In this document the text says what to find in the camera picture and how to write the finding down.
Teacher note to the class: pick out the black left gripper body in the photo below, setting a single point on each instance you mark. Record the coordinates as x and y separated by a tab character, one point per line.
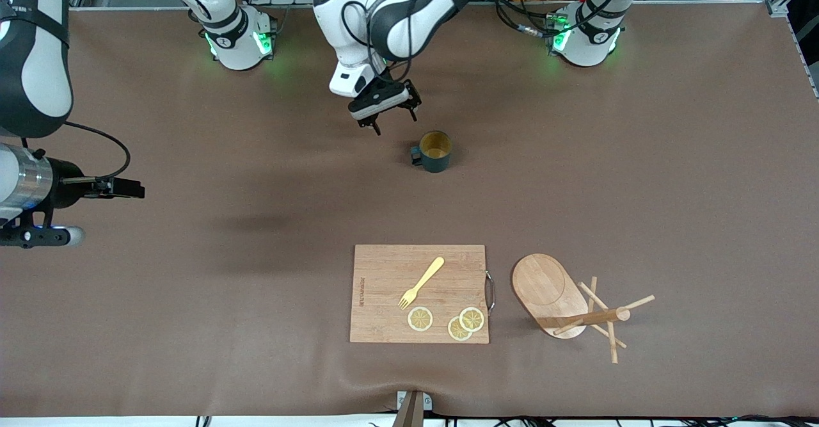
402	99

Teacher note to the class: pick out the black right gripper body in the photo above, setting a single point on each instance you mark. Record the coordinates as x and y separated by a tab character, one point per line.
65	184

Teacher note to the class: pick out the dark green mug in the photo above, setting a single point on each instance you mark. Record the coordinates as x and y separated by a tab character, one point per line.
436	155

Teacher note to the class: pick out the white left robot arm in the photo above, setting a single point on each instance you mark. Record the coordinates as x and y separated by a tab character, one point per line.
397	24

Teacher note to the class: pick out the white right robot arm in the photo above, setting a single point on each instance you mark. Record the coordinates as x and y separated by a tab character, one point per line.
38	75

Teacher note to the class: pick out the wooden mug tree rack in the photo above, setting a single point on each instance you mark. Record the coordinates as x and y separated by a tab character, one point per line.
544	286

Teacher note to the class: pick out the brown table mat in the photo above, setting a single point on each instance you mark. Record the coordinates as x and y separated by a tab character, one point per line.
409	216

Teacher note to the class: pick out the bamboo cutting board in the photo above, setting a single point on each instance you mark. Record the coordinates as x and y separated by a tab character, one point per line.
384	286

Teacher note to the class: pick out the yellow plastic fork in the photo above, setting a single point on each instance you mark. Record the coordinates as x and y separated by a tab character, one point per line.
425	278

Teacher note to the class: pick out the lemon slice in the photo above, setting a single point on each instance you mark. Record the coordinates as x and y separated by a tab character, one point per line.
472	319
420	319
455	331

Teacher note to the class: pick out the metal clamp bracket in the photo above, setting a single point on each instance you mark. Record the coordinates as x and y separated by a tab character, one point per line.
411	408

